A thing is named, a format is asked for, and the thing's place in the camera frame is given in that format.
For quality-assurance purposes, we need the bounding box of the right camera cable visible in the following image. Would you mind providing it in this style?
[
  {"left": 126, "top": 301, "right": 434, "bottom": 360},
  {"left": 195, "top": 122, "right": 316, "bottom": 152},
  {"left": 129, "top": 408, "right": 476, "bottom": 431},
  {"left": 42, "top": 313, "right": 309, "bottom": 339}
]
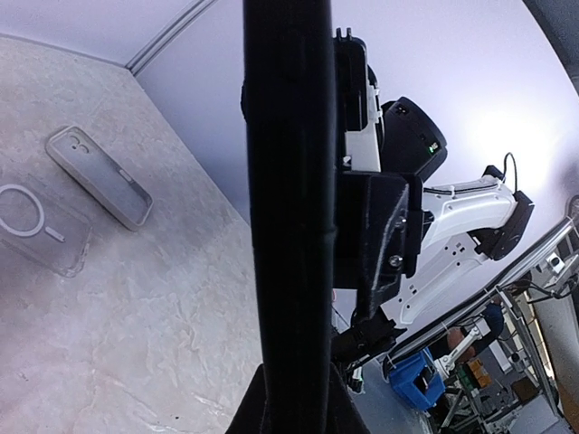
[{"left": 501, "top": 152, "right": 519, "bottom": 195}]

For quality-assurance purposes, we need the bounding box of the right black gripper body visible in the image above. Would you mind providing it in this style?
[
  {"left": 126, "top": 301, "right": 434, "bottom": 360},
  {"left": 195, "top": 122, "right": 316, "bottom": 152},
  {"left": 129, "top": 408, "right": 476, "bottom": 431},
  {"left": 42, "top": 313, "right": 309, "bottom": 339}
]
[{"left": 334, "top": 171, "right": 423, "bottom": 319}]

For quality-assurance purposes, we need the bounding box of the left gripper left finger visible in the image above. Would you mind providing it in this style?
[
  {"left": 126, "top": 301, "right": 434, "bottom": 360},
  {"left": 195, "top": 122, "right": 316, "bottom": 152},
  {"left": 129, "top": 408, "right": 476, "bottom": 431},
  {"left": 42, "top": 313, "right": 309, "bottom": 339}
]
[{"left": 225, "top": 364, "right": 271, "bottom": 434}]

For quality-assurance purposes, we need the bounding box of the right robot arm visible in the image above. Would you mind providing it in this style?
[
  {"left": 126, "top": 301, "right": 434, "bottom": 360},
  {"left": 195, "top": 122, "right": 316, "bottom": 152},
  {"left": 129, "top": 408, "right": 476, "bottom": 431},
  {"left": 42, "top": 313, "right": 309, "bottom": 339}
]
[{"left": 334, "top": 98, "right": 533, "bottom": 327}]

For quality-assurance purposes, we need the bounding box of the blue plastic bin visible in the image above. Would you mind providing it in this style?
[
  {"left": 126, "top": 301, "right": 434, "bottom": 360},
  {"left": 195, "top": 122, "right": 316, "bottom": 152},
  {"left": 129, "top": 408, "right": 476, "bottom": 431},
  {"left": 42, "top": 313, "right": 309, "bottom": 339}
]
[{"left": 388, "top": 349, "right": 445, "bottom": 411}]

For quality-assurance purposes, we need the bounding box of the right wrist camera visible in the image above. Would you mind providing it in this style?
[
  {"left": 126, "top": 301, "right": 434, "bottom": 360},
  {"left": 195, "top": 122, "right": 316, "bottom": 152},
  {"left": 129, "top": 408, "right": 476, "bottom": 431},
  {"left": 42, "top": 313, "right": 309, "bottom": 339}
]
[{"left": 334, "top": 28, "right": 384, "bottom": 173}]

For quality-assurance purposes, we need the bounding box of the black phone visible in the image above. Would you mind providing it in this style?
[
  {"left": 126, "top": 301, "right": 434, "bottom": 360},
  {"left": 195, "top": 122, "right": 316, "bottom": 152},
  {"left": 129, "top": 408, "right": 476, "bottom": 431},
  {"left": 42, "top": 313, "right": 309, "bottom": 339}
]
[{"left": 242, "top": 1, "right": 337, "bottom": 433}]

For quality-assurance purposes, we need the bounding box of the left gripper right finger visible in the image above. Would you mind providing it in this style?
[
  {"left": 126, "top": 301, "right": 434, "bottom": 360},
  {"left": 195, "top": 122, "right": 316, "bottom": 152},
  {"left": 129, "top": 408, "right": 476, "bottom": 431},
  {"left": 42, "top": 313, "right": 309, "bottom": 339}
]
[{"left": 326, "top": 364, "right": 369, "bottom": 434}]

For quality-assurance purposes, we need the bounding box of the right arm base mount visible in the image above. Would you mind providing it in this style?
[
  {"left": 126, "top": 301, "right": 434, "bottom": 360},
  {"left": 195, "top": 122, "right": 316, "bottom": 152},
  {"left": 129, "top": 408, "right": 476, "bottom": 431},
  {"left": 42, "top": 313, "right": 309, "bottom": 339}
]
[{"left": 331, "top": 308, "right": 406, "bottom": 393}]

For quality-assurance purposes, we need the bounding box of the right aluminium frame post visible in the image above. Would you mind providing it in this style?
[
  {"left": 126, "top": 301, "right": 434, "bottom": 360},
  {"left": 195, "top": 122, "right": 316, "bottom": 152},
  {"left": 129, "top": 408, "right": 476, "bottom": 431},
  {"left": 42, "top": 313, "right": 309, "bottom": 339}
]
[{"left": 125, "top": 0, "right": 217, "bottom": 77}]

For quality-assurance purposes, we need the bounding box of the clear phone case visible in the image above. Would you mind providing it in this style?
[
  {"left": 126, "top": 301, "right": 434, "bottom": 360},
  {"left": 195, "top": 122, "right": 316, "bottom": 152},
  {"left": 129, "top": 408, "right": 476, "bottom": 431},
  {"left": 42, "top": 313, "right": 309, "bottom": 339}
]
[{"left": 1, "top": 165, "right": 92, "bottom": 278}]

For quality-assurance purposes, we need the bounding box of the white translucent phone case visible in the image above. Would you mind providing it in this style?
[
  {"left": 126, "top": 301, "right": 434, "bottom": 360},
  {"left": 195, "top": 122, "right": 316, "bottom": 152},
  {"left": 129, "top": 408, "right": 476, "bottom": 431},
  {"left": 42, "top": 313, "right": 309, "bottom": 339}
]
[{"left": 45, "top": 126, "right": 154, "bottom": 231}]

